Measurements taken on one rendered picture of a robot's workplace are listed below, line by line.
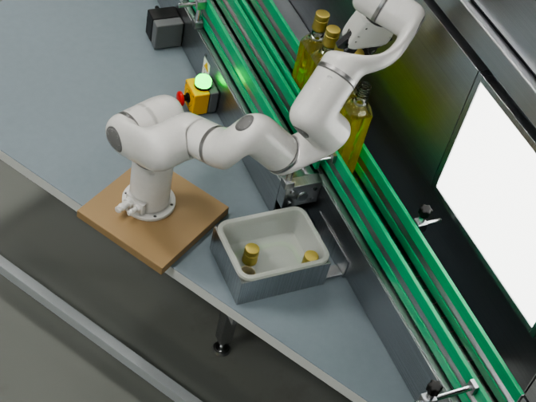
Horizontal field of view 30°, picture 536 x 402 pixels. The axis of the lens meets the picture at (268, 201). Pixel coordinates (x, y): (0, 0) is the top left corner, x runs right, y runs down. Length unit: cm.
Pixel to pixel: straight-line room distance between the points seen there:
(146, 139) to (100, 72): 72
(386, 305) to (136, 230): 59
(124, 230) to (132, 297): 87
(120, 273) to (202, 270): 95
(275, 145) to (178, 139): 21
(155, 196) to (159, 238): 10
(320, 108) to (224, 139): 20
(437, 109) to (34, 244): 155
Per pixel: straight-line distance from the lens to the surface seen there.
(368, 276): 224
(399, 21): 196
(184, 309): 315
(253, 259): 227
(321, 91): 191
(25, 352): 304
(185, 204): 238
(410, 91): 229
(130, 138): 207
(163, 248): 228
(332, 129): 193
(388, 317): 220
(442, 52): 217
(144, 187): 227
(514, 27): 201
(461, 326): 214
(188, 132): 205
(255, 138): 192
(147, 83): 271
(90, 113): 261
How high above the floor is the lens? 253
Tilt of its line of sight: 46 degrees down
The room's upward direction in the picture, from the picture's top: 14 degrees clockwise
